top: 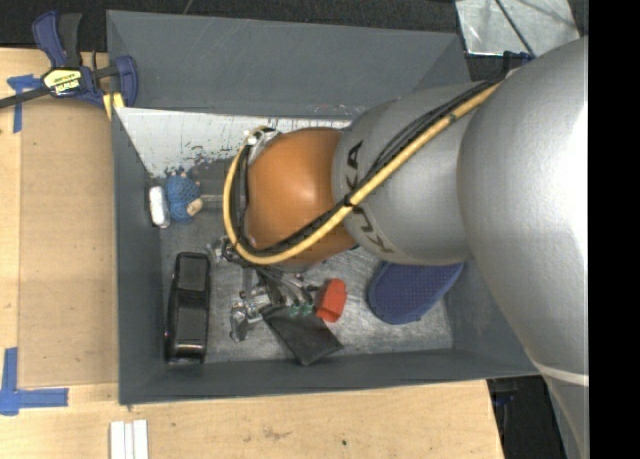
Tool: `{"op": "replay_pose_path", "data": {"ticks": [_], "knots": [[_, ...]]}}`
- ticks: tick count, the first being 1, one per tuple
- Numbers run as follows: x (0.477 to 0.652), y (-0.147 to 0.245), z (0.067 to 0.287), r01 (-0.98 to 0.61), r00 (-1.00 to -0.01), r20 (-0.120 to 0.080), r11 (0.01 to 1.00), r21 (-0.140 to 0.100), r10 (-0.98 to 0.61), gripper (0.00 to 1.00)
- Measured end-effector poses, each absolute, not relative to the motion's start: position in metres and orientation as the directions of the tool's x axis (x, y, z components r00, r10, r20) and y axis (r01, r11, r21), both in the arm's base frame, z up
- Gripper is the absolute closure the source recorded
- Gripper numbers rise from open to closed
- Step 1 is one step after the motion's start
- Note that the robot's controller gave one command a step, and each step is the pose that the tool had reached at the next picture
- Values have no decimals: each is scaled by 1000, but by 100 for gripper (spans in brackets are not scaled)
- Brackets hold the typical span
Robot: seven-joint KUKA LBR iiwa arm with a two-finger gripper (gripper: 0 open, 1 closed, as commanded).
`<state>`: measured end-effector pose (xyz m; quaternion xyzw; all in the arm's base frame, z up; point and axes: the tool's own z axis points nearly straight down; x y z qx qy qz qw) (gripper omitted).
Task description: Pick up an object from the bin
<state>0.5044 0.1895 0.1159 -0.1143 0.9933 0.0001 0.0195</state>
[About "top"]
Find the grey metal bin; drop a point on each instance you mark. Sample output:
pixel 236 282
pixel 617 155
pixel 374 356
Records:
pixel 225 67

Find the red plastic cup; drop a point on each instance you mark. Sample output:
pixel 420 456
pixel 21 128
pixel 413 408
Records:
pixel 331 301

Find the blue toy figure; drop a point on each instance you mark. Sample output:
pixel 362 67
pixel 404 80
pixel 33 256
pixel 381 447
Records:
pixel 180 197

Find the white small bottle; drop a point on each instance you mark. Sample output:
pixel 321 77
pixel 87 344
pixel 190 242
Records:
pixel 159 207

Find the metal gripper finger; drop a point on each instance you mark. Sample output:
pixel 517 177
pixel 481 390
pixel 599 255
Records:
pixel 241 319
pixel 252 293

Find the dark green flat block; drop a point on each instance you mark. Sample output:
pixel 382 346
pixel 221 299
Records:
pixel 305 339

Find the pale wood board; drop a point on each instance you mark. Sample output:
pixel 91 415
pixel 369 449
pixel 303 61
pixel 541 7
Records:
pixel 70 247

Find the blue sponge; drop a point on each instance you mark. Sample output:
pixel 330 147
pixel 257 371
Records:
pixel 407 294

